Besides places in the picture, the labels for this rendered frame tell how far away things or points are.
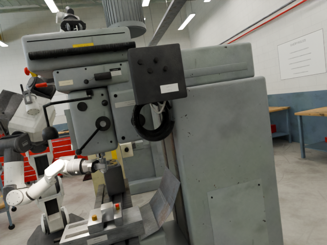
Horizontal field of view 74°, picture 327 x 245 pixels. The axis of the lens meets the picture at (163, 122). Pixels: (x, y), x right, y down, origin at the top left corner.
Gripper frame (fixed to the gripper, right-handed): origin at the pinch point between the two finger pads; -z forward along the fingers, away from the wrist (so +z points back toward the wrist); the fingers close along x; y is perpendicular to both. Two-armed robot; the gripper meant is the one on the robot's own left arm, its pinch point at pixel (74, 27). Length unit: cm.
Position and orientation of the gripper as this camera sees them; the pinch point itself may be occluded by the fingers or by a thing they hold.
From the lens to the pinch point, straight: 130.1
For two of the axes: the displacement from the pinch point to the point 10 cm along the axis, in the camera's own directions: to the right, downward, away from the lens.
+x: -8.9, 1.9, -4.3
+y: 0.8, -8.4, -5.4
